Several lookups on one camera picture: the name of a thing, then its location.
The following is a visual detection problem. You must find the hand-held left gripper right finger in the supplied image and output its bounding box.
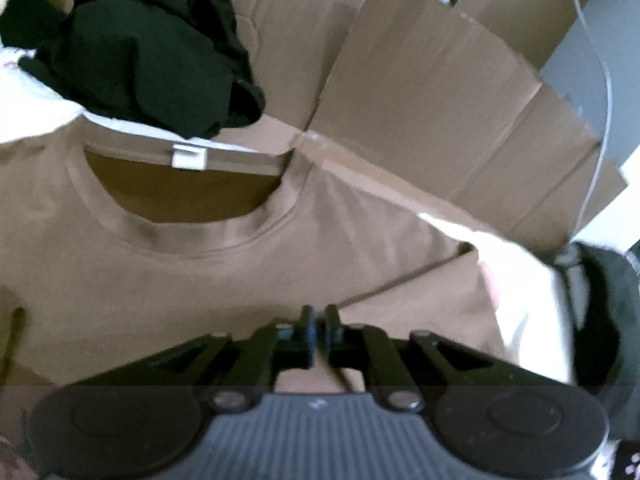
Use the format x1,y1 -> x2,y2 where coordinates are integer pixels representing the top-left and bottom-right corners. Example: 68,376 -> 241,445
320,305 -> 506,411

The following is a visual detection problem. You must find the crumpled black garment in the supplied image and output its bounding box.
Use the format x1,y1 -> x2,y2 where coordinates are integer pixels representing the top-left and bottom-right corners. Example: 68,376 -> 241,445
0,0 -> 266,140

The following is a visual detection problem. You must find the white bear print bed sheet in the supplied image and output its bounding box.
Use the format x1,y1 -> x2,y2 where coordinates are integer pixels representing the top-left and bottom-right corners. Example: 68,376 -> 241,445
0,47 -> 576,386

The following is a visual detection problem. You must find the large flattened cardboard sheet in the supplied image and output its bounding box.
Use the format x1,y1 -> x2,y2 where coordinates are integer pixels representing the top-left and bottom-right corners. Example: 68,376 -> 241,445
15,0 -> 628,256

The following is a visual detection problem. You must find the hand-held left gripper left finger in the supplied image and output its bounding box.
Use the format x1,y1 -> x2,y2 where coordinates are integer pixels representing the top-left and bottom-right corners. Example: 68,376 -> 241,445
135,305 -> 317,408

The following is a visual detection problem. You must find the folded black garment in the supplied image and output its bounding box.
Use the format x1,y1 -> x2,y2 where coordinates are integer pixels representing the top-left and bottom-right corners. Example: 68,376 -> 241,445
552,242 -> 640,441

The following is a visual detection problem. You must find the black paw print cushion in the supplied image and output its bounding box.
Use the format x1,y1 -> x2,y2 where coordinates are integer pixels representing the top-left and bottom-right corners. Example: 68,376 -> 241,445
607,440 -> 640,480

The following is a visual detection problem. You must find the brown printed t-shirt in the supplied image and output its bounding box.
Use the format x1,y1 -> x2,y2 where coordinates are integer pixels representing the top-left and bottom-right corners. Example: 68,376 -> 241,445
0,120 -> 506,396

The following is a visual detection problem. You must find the white cable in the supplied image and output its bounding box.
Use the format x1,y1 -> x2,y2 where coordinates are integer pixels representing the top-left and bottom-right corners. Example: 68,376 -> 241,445
552,0 -> 613,241

